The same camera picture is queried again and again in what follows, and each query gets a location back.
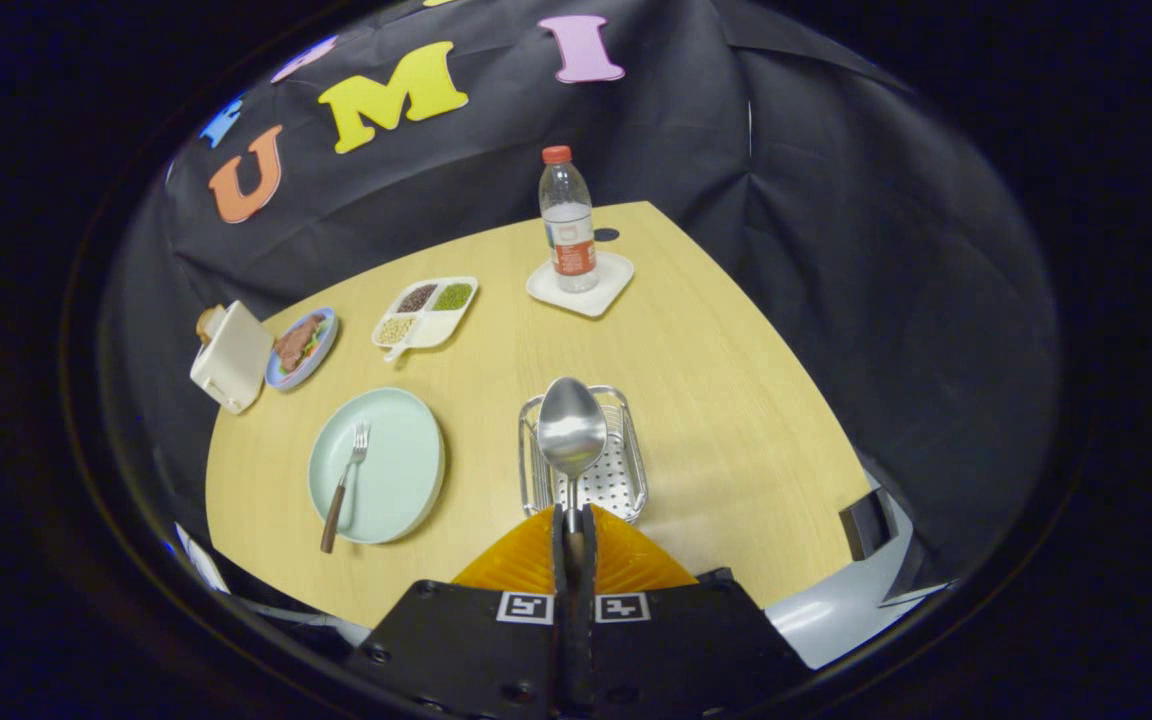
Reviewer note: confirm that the black backdrop cloth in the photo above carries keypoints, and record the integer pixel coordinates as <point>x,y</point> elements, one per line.
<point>836,250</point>

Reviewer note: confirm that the pile of yellow beans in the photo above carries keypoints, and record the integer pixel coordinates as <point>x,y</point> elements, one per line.
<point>396,330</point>

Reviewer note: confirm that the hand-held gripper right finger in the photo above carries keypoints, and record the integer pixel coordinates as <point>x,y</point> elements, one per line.
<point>588,600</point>

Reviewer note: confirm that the blue plate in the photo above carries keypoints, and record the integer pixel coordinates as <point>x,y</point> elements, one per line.
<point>328,335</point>

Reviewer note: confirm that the bread slice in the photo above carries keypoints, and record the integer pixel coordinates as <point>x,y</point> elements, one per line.
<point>206,322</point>

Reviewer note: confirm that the pale green plate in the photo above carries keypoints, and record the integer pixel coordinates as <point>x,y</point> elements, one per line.
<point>396,470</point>

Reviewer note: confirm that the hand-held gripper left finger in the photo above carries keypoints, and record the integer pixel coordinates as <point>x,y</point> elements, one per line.
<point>561,600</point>

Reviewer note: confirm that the pile of brown beans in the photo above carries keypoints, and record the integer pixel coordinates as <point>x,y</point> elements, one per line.
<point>417,298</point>

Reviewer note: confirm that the white toaster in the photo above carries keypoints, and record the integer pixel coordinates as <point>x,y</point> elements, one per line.
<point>236,360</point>

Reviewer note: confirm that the dark block object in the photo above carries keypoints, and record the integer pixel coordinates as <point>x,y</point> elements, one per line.
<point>866,522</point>

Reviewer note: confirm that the pile of green beans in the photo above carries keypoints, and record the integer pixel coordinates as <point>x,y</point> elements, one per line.
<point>454,297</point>

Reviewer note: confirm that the black table grommet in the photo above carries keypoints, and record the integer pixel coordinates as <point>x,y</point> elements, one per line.
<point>607,234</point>

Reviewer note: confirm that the steak with vegetables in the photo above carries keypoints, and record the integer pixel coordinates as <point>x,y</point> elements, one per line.
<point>294,345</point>

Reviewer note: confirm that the white square coaster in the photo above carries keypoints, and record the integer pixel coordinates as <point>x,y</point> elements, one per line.
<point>611,290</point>

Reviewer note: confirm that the white divided tray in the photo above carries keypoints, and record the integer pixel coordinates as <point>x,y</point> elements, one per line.
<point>436,330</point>

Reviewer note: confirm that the clear water bottle red cap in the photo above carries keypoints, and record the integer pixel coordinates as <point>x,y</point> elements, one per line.
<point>568,230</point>

